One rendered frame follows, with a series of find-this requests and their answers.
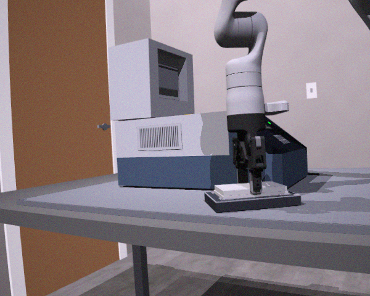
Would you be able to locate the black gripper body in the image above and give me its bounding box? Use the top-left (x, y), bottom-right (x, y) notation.
top-left (227, 113), bottom-right (266, 156)

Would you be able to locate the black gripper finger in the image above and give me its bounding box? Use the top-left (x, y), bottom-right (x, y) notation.
top-left (232, 138), bottom-right (249, 184)
top-left (239, 136), bottom-right (266, 193)

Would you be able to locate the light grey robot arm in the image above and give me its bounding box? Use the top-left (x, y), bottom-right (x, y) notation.
top-left (214, 0), bottom-right (370, 116)

